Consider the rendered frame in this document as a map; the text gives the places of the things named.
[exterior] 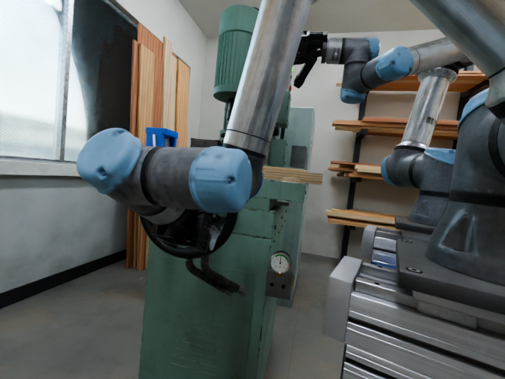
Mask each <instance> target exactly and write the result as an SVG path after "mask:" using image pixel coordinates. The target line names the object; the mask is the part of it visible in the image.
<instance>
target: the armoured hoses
mask: <svg viewBox="0 0 505 379"><path fill-rule="evenodd" d="M208 257H209V255H207V256H204V257H201V270H200V269H199V268H196V266H194V263H193V259H185V264H186V268H187V270H189V272H190V273H191V274H193V275H195V276H196V277H198V278H200V280H203V281H204V282H206V283H207V284H209V285H211V286H212V287H215V289H217V290H219V291H220V292H222V293H224V294H225V295H227V296H228V297H231V296H232V294H233V292H236V293H237V294H238V295H240V296H243V297H244V296H245V295H246V291H247V289H246V288H244V287H242V286H240V285H238V284H237V283H235V282H232V280H229V279H228V278H226V277H225V276H224V277H223V276H222V275H220V274H219V273H217V272H215V271H213V270H212V269H210V267H209V260H208V259H209V258H208Z"/></svg>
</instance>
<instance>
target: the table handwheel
mask: <svg viewBox="0 0 505 379"><path fill-rule="evenodd" d="M237 215H238V212H236V213H229V212H227V221H226V222H225V224H224V226H223V227H222V230H221V233H220V235H219V236H218V238H217V240H216V243H215V246H214V249H213V250H210V248H209V247H208V250H207V254H206V253H203V252H198V251H194V250H192V249H190V248H183V247H177V249H174V248H172V247H169V246H168V245H166V244H163V243H162V242H161V241H162V240H161V239H160V238H158V237H156V236H155V235H152V234H150V233H151V230H152V227H153V223H152V222H150V221H149V220H147V219H146V218H144V217H142V216H141V215H139V216H140V219H141V224H142V226H143V228H144V231H145V232H146V234H147V236H148V237H149V238H150V240H151V241H152V242H153V243H154V244H155V245H156V246H157V247H158V248H159V249H161V250H162V251H164V252H166V253H167V254H169V255H172V256H175V257H178V258H182V259H197V258H201V257H204V256H207V255H210V254H211V253H213V252H215V251H216V250H218V249H219V248H220V247H221V246H222V245H223V244H224V243H225V242H226V241H227V240H228V238H229V237H230V235H231V234H232V232H233V230H234V227H235V224H236V222H237Z"/></svg>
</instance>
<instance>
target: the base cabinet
mask: <svg viewBox="0 0 505 379"><path fill-rule="evenodd" d="M285 223H286V217H284V219H283V221H282V222H281V224H280V226H279V227H278V229H277V231H276V232H275V234H274V236H273V238H272V239H269V238H260V237H255V236H249V235H241V234H235V233H232V234H231V235H230V237H229V238H228V240H227V241H226V242H225V243H224V244H223V245H222V246H221V247H220V248H219V249H218V250H216V251H215V252H213V253H211V254H210V255H209V257H208V258H209V259H208V260H209V267H210V269H212V270H213V271H215V272H217V273H219V274H220V275H222V276H223V277H224V276H225V277H226V278H228V279H229V280H232V282H235V283H237V284H238V285H240V286H242V287H244V288H246V289H247V291H246V295H245V296H244V297H243V296H240V295H238V294H237V293H236V292H233V294H232V296H231V297H228V296H227V295H225V294H224V293H222V292H220V291H219V290H217V289H215V287H212V286H211V285H209V284H207V283H206V282H204V281H203V280H200V278H198V277H196V276H195V275H193V274H191V273H190V272H189V270H187V268H186V264H185V259H182V258H178V257H175V256H172V255H169V254H167V253H166V252H164V251H162V250H161V249H159V248H158V247H157V246H156V245H155V244H154V243H153V242H152V241H151V240H150V245H149V255H148V264H147V282H146V292H145V301H144V319H143V328H142V339H141V356H140V366H139V375H138V379H264V376H265V369H266V366H267V362H268V356H269V352H270V348H271V342H272V337H273V330H274V318H275V310H276V303H277V298H275V297H271V296H265V284H266V277H267V270H268V268H269V265H270V260H271V257H272V256H273V254H274V253H275V252H277V251H279V250H283V237H284V230H285Z"/></svg>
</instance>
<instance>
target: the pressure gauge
mask: <svg viewBox="0 0 505 379"><path fill-rule="evenodd" d="M280 257H281V264H280ZM291 262H292V260H291V257H290V255H289V254H288V253H287V252H285V251H283V250H279V251H277V252H275V253H274V254H273V256H272V257H271V260H270V266H271V268H272V269H273V271H275V272H276V273H277V276H278V277H282V276H283V274H284V273H286V272H287V271H288V270H289V269H290V268H291Z"/></svg>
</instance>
